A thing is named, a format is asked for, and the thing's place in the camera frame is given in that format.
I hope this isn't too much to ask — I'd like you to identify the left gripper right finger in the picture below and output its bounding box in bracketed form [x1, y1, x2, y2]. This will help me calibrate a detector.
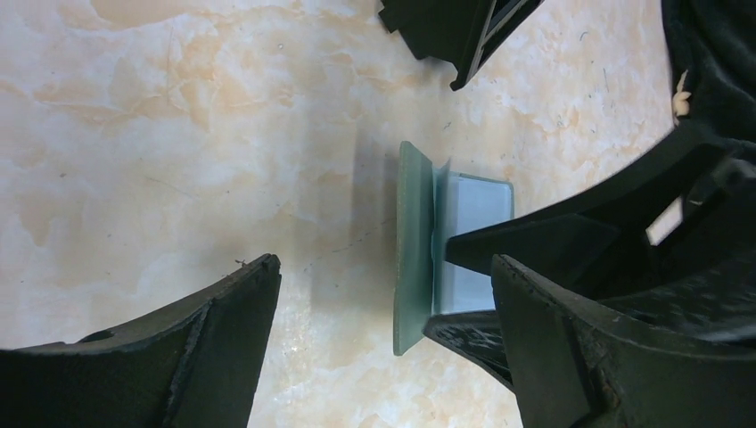
[491, 255, 755, 427]

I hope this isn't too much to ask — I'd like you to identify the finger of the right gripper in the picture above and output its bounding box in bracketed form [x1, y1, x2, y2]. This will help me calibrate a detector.
[423, 310, 514, 391]
[445, 124, 727, 296]

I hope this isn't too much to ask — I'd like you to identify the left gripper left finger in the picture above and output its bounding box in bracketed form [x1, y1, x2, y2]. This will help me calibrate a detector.
[1, 254, 281, 427]

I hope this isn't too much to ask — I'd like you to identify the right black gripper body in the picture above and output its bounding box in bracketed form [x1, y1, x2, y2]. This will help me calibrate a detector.
[571, 141, 755, 343]

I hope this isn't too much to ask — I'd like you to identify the green card holder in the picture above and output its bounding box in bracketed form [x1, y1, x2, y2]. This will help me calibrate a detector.
[393, 141, 514, 356]

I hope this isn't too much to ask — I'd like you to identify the black plastic box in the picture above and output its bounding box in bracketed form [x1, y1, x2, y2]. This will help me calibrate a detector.
[378, 0, 542, 91]

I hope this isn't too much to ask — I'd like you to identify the black floral blanket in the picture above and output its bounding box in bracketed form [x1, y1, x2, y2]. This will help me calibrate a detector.
[661, 0, 755, 142]

